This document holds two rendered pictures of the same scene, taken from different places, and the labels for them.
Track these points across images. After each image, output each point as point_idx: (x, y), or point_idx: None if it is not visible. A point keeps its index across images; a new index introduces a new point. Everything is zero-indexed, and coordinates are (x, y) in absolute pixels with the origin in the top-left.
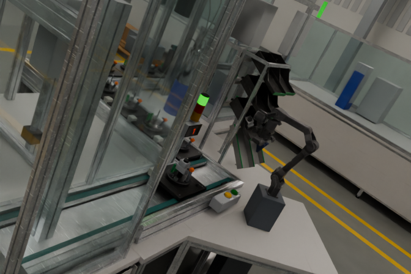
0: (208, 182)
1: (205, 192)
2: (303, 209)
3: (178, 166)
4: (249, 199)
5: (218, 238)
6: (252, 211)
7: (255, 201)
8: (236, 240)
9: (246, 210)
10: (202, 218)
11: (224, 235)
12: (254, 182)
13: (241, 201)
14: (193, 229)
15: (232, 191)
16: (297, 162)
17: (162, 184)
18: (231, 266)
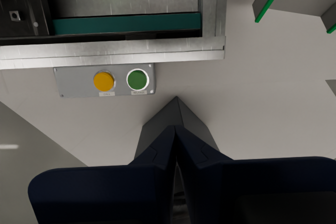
0: None
1: (38, 45)
2: (334, 150)
3: None
4: (175, 108)
5: (50, 122)
6: (143, 136)
7: (150, 140)
8: (87, 139)
9: (166, 109)
10: (53, 74)
11: (69, 122)
12: (325, 37)
13: (200, 74)
14: (10, 89)
15: (127, 77)
16: None
17: None
18: None
